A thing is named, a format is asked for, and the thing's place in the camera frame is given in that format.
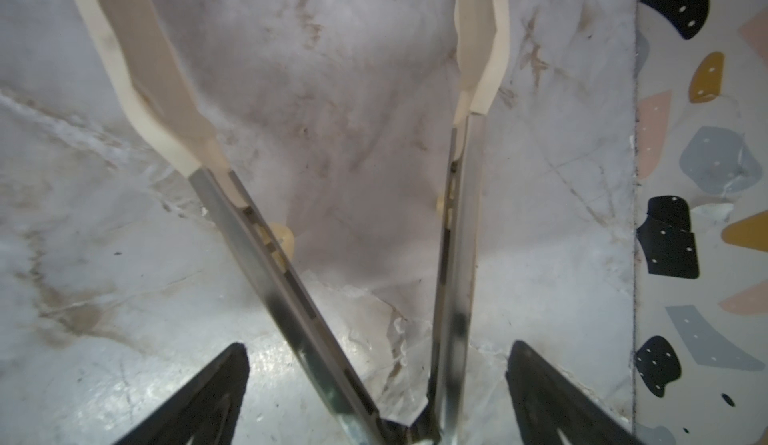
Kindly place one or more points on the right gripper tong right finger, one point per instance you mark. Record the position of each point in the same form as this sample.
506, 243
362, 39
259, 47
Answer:
482, 53

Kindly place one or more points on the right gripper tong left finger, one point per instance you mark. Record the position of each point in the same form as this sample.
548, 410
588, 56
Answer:
157, 100

